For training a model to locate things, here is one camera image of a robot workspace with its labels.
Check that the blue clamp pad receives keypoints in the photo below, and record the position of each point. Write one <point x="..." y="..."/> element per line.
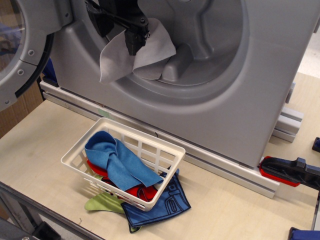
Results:
<point x="297" y="234"/>

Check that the round washing machine door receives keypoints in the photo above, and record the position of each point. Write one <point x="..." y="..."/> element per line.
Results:
<point x="27" y="29"/>

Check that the white plastic laundry basket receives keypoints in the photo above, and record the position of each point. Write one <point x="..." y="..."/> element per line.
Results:
<point x="166" y="175"/>

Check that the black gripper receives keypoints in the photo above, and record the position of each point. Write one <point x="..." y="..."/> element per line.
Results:
<point x="104" y="14"/>

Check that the light blue cloth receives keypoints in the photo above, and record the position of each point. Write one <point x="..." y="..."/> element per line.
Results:
<point x="124" y="168"/>

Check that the red cloth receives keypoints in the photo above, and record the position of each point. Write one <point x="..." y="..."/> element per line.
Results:
<point x="140" y="191"/>

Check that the grey cloth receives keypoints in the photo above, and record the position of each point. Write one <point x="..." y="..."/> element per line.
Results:
<point x="148" y="63"/>

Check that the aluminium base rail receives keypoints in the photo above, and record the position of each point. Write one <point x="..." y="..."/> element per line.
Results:
<point x="157" y="149"/>

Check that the green cloth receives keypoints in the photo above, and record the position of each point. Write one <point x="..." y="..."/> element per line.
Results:
<point x="105" y="202"/>

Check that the grey toy washing machine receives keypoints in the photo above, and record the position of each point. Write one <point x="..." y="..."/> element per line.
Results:
<point x="224" y="92"/>

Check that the blue clamp behind machine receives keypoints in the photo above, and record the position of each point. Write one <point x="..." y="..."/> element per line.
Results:
<point x="49" y="74"/>

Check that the metal table frame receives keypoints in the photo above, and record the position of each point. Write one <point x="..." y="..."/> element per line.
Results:
<point x="39" y="222"/>

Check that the blue jeans-print cloth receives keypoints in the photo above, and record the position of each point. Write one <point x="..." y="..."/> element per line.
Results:
<point x="171" y="203"/>

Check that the red and black clamp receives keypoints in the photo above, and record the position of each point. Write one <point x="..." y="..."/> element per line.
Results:
<point x="290" y="172"/>

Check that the black clamp part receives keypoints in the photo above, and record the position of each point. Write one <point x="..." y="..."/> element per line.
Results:
<point x="316" y="145"/>

